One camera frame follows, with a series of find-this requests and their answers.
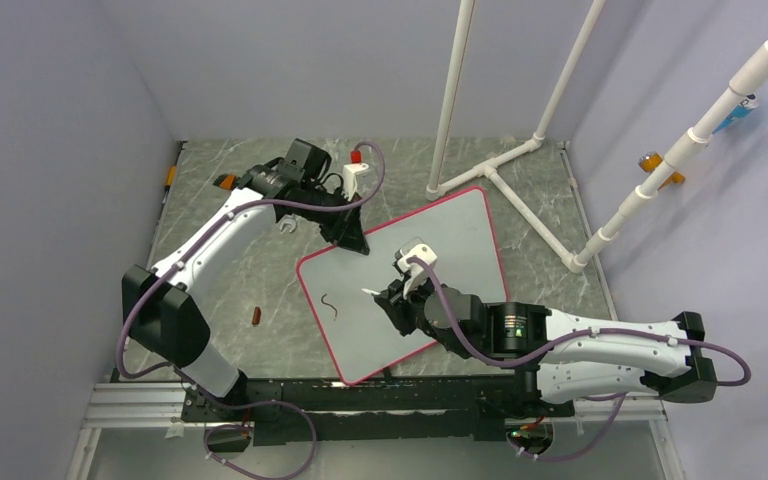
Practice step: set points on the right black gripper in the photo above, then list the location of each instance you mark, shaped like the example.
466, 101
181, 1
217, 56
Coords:
398, 307

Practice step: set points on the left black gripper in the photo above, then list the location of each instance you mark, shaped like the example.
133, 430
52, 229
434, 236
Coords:
347, 231

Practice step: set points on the red framed whiteboard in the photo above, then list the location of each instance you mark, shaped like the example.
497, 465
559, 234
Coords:
455, 234

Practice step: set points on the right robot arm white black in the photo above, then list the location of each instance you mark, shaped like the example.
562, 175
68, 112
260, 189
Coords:
563, 356

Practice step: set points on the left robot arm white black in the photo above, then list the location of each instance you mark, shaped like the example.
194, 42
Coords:
163, 325

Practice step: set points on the silver open-end wrench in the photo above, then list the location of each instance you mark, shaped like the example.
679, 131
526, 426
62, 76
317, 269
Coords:
287, 225

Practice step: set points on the orange black small object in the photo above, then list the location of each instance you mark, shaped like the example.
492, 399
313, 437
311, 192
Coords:
226, 181

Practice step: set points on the white PVC pipe right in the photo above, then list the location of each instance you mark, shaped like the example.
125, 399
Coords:
746, 80

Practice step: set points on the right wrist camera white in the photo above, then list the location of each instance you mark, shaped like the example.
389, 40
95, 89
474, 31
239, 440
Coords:
411, 260

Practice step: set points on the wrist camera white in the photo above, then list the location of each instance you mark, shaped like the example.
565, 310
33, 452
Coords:
356, 175
411, 260

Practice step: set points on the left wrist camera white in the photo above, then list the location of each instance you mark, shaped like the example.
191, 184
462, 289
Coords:
356, 175

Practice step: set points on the white PVC pipe frame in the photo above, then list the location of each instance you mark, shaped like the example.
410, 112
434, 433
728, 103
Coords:
512, 69

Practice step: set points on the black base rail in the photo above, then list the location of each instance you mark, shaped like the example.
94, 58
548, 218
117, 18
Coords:
481, 408

